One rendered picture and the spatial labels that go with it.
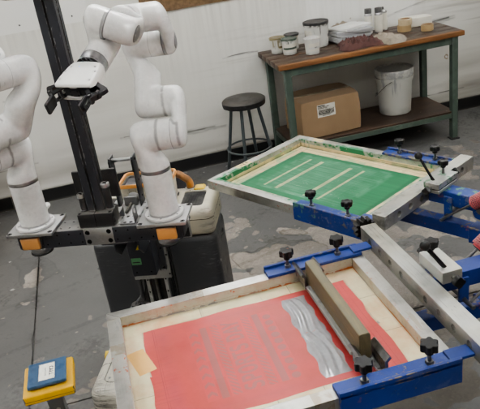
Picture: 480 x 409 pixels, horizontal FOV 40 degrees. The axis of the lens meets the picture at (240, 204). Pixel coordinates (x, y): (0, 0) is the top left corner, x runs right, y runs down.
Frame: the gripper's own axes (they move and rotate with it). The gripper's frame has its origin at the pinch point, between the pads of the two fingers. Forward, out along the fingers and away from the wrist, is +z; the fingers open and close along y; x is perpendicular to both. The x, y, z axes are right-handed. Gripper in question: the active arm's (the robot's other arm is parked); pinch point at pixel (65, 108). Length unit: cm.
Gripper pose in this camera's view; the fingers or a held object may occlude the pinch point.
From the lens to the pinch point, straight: 164.2
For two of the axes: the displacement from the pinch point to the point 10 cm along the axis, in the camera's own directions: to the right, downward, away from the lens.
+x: 1.8, 6.7, 7.2
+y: 9.5, 0.7, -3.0
